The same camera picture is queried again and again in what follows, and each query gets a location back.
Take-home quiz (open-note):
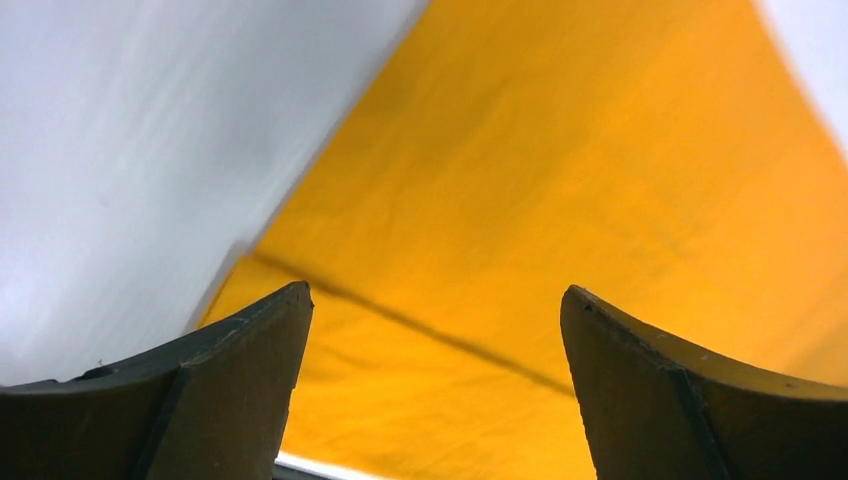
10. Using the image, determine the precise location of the orange t-shirt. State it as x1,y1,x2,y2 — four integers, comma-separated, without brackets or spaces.
210,1,847,479

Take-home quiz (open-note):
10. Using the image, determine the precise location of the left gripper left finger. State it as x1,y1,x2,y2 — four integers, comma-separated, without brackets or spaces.
1,281,313,479

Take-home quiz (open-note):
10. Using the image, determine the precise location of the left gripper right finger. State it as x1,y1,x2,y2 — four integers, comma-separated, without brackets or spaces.
560,285,847,479

